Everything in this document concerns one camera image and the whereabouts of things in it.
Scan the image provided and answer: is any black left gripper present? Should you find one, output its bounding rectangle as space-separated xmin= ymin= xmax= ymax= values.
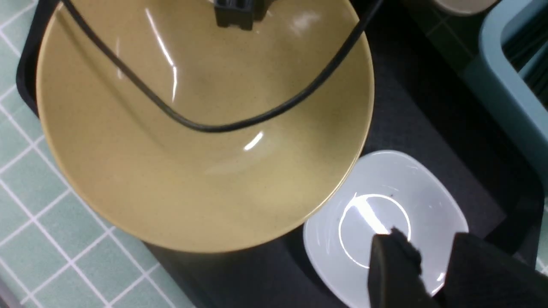
xmin=213 ymin=0 xmax=273 ymax=30

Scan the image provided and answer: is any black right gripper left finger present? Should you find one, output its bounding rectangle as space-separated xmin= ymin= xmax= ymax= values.
xmin=367 ymin=228 xmax=439 ymax=308

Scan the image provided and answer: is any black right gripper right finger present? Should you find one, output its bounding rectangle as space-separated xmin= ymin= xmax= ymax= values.
xmin=444 ymin=233 xmax=548 ymax=308

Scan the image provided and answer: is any white square side dish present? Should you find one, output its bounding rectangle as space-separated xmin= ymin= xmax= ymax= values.
xmin=303 ymin=150 xmax=468 ymax=308

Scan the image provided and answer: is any yellow noodle bowl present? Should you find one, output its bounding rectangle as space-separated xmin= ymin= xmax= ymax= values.
xmin=36 ymin=0 xmax=374 ymax=253

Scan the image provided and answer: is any blue plastic chopstick bin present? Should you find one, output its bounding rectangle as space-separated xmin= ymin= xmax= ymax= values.
xmin=462 ymin=0 xmax=548 ymax=187

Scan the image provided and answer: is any brown plastic spoon bin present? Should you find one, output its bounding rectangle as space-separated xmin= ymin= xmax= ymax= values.
xmin=431 ymin=0 xmax=499 ymax=16

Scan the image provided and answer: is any bundle of black chopsticks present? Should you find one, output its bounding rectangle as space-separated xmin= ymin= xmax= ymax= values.
xmin=503 ymin=14 xmax=548 ymax=108

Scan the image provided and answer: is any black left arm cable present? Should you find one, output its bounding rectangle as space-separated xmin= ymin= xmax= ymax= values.
xmin=60 ymin=0 xmax=384 ymax=133

